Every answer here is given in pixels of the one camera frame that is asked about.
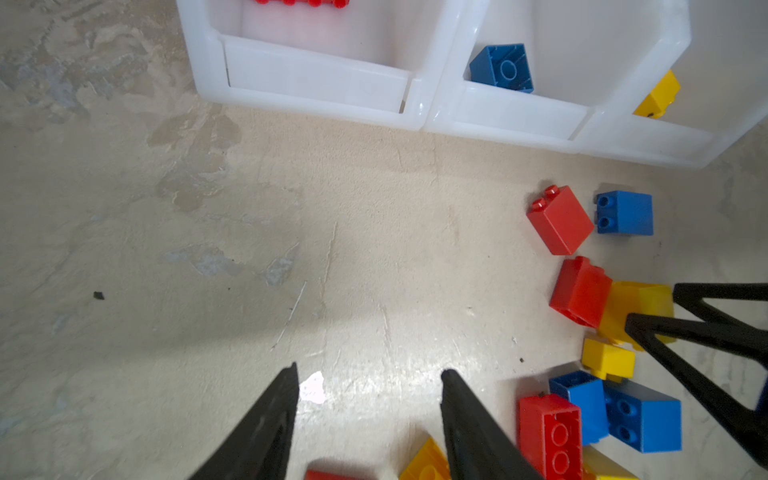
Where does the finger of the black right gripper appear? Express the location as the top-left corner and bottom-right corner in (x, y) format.
(625, 313), (767, 468)
(673, 283), (767, 327)

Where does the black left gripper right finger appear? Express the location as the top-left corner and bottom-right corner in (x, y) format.
(440, 369), (540, 479)

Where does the small yellow lego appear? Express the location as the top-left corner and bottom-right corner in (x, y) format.
(581, 338), (636, 380)

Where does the tall red lego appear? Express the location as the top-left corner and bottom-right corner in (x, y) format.
(517, 394), (583, 480)

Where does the white three-compartment bin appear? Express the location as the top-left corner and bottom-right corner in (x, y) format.
(178, 1), (767, 168)

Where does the long red lego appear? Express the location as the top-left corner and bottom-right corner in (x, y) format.
(255, 0), (350, 9)

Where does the small blue lego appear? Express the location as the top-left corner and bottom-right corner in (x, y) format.
(469, 44), (534, 94)

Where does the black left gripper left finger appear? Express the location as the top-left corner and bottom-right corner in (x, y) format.
(191, 363), (299, 480)

